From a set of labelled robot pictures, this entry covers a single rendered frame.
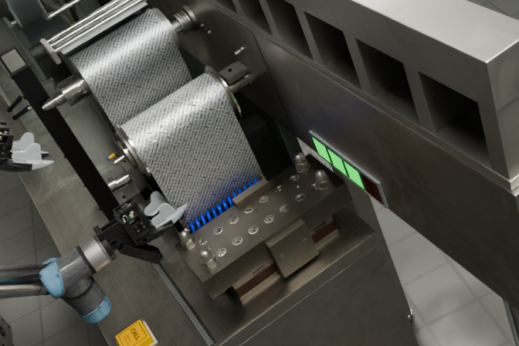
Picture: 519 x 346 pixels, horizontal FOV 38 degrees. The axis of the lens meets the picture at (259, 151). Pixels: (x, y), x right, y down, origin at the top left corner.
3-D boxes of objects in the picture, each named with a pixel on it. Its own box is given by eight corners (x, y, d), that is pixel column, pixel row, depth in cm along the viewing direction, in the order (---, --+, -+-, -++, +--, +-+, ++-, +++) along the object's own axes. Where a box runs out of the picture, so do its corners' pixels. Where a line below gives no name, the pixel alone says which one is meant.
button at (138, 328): (119, 341, 181) (114, 336, 179) (144, 324, 182) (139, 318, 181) (129, 360, 175) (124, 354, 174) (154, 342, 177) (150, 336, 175)
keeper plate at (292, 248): (280, 273, 178) (264, 242, 171) (314, 249, 180) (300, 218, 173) (286, 279, 176) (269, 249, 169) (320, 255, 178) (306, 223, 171)
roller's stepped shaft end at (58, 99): (44, 110, 189) (38, 101, 187) (65, 98, 190) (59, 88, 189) (47, 116, 187) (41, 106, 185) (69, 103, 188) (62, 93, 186)
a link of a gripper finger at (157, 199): (172, 182, 179) (142, 206, 176) (182, 199, 183) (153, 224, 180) (166, 178, 181) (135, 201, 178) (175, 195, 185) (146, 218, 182)
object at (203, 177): (184, 228, 184) (151, 174, 173) (262, 174, 189) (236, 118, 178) (184, 229, 184) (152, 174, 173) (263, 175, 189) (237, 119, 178)
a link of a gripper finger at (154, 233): (173, 223, 175) (139, 242, 174) (175, 228, 176) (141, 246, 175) (167, 212, 179) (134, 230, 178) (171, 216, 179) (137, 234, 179)
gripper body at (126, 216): (144, 211, 172) (99, 241, 169) (161, 235, 177) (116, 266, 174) (133, 195, 178) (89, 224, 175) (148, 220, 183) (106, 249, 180)
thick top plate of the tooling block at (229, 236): (184, 262, 183) (174, 245, 180) (317, 170, 192) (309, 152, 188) (212, 299, 171) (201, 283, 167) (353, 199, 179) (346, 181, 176)
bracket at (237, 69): (220, 77, 181) (217, 70, 180) (240, 65, 182) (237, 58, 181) (229, 85, 177) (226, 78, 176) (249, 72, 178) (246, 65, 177)
